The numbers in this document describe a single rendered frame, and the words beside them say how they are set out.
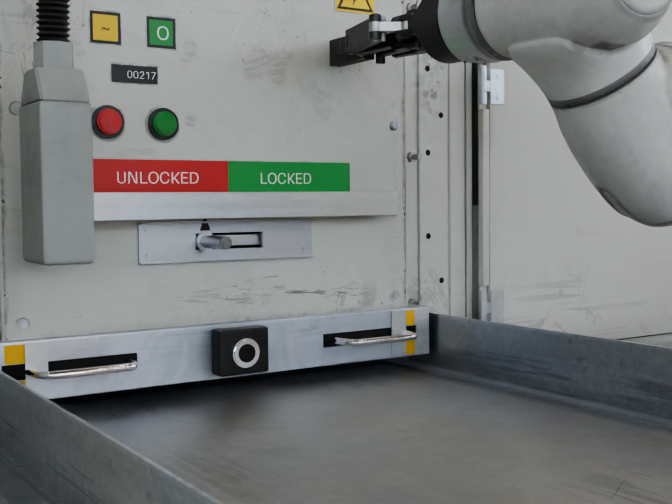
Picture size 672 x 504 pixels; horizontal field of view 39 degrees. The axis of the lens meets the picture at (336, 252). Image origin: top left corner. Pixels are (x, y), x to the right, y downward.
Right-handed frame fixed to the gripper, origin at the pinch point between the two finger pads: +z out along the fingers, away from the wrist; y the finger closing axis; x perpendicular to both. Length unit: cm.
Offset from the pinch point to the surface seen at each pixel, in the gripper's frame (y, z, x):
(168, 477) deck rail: -42, -45, -31
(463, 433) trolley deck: -5.4, -25.6, -38.3
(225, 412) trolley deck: -19.2, -5.3, -38.3
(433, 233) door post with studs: 18.3, 8.2, -21.7
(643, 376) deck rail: 13.6, -30.1, -34.5
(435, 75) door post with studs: 18.8, 8.2, -0.8
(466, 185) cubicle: 24.2, 8.3, -15.3
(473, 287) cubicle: 25.1, 8.0, -29.2
